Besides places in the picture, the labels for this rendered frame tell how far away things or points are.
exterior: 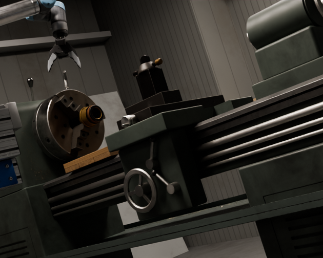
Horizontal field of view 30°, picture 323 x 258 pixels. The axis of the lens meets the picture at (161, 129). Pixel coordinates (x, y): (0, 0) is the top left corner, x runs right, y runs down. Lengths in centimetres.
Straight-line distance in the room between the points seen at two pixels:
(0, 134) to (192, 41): 373
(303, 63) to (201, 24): 370
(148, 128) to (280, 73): 46
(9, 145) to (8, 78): 398
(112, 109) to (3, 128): 412
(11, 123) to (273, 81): 87
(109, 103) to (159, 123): 420
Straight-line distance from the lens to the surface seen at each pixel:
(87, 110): 259
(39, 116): 268
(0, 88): 592
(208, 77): 546
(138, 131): 200
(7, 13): 274
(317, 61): 182
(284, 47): 190
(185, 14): 561
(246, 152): 194
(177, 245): 586
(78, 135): 262
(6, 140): 203
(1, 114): 204
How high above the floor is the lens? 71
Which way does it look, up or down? 5 degrees up
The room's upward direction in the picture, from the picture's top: 17 degrees counter-clockwise
